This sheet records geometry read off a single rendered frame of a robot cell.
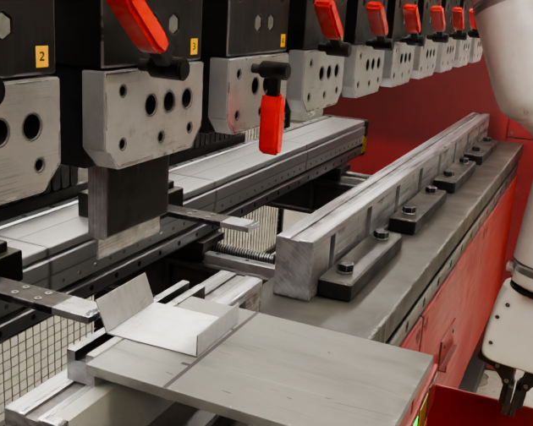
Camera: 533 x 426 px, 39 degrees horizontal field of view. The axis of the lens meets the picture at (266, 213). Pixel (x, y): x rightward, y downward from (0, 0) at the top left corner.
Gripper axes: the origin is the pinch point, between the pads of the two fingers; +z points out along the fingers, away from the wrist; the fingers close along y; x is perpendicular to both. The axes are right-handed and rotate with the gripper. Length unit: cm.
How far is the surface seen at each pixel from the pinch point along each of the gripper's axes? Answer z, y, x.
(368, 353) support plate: -14.7, -13.7, -29.1
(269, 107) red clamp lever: -33.6, -30.6, -20.0
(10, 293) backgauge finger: -12, -50, -36
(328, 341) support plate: -14.4, -17.8, -28.4
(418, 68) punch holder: -33, -31, 56
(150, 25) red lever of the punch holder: -42, -31, -44
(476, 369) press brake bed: 80, -10, 168
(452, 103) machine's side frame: -11, -41, 181
